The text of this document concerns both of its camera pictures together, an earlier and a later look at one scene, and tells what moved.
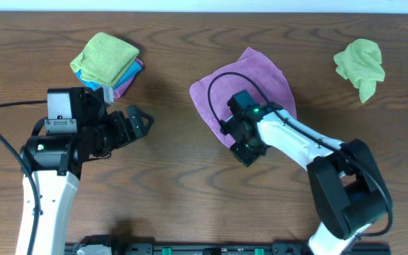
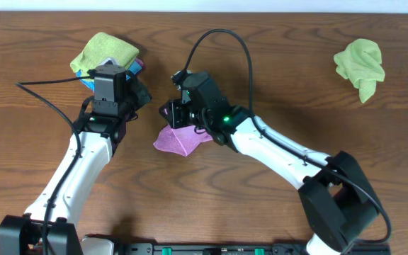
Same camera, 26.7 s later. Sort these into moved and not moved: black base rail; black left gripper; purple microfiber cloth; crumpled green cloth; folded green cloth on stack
Moved: purple microfiber cloth; black left gripper
Not moved: folded green cloth on stack; crumpled green cloth; black base rail
